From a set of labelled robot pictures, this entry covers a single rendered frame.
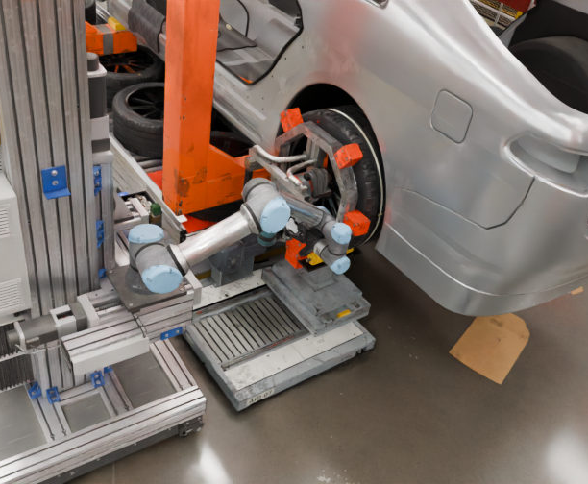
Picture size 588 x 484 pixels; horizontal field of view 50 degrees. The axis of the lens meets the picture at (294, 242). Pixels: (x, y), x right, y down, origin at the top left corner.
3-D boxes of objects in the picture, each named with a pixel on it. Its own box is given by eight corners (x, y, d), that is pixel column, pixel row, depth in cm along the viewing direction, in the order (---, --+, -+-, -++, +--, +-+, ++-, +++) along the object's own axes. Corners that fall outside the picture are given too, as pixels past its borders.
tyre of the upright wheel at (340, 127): (361, 262, 323) (431, 191, 270) (325, 276, 310) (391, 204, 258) (300, 158, 342) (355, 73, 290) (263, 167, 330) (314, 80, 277)
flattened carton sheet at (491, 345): (534, 330, 364) (537, 326, 362) (499, 386, 326) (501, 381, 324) (486, 304, 375) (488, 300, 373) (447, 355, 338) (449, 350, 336)
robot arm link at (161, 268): (142, 275, 220) (279, 200, 228) (156, 303, 210) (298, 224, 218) (128, 254, 211) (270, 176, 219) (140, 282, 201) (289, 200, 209)
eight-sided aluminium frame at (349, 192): (342, 264, 293) (367, 162, 260) (330, 268, 289) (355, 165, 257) (276, 202, 325) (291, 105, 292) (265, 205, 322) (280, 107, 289)
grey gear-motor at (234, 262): (282, 277, 357) (292, 227, 336) (217, 300, 334) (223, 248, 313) (265, 257, 368) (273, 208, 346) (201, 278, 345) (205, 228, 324)
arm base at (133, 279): (134, 300, 222) (134, 278, 216) (117, 273, 231) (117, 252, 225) (174, 287, 229) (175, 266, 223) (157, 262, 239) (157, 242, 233)
